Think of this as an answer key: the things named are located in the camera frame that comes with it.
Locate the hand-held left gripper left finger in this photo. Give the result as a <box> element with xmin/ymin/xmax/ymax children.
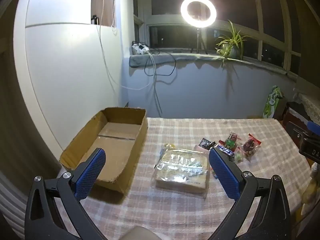
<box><xmin>25</xmin><ymin>147</ymin><xmax>107</xmax><ymax>240</ymax></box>

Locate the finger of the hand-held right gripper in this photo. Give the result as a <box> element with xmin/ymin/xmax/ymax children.
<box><xmin>290</xmin><ymin>121</ymin><xmax>320</xmax><ymax>143</ymax></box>

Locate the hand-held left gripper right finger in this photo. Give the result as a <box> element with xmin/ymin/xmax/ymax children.
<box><xmin>209</xmin><ymin>147</ymin><xmax>292</xmax><ymax>240</ymax></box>

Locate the brown chocolate bar blue label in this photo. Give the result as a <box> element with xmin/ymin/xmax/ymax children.
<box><xmin>217</xmin><ymin>145</ymin><xmax>235</xmax><ymax>159</ymax></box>

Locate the cardboard box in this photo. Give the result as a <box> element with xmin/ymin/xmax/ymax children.
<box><xmin>59</xmin><ymin>107</ymin><xmax>148</xmax><ymax>195</ymax></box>

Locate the clear snack bag red green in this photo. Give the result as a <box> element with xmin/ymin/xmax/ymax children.
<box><xmin>219</xmin><ymin>131</ymin><xmax>242</xmax><ymax>153</ymax></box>

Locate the black patterned snack packet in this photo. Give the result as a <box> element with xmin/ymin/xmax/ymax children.
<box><xmin>198</xmin><ymin>137</ymin><xmax>216</xmax><ymax>151</ymax></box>

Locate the clear bag dark snack red edge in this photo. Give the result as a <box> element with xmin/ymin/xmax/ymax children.
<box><xmin>240</xmin><ymin>133</ymin><xmax>262</xmax><ymax>161</ymax></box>

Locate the large clear cracker packet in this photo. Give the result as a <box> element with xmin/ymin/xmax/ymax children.
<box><xmin>154</xmin><ymin>148</ymin><xmax>210</xmax><ymax>197</ymax></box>

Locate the lace cloth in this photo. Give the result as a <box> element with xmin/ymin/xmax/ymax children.
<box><xmin>295</xmin><ymin>92</ymin><xmax>320</xmax><ymax>125</ymax></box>

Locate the dark wooden furniture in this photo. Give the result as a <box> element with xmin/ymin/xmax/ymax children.
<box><xmin>281</xmin><ymin>101</ymin><xmax>310</xmax><ymax>140</ymax></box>

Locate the checkered tablecloth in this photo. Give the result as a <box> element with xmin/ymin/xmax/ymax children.
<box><xmin>56</xmin><ymin>116</ymin><xmax>313</xmax><ymax>240</ymax></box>

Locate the white cabinet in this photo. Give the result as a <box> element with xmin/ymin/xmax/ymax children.
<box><xmin>14</xmin><ymin>0</ymin><xmax>140</xmax><ymax>155</ymax></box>

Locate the potted spider plant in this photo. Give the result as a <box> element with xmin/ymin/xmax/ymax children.
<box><xmin>215</xmin><ymin>20</ymin><xmax>250</xmax><ymax>67</ymax></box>

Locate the white power strip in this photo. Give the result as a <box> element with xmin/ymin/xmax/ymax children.
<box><xmin>132</xmin><ymin>41</ymin><xmax>150</xmax><ymax>55</ymax></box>

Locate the white cable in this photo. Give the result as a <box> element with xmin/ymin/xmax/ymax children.
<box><xmin>96</xmin><ymin>0</ymin><xmax>162</xmax><ymax>117</ymax></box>

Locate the black cable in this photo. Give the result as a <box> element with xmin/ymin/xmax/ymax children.
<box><xmin>144</xmin><ymin>47</ymin><xmax>177</xmax><ymax>77</ymax></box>

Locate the window with white frame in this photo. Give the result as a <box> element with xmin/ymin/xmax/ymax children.
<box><xmin>132</xmin><ymin>0</ymin><xmax>303</xmax><ymax>75</ymax></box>

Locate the ring light on tripod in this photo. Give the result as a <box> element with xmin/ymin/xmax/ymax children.
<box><xmin>180</xmin><ymin>0</ymin><xmax>217</xmax><ymax>54</ymax></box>

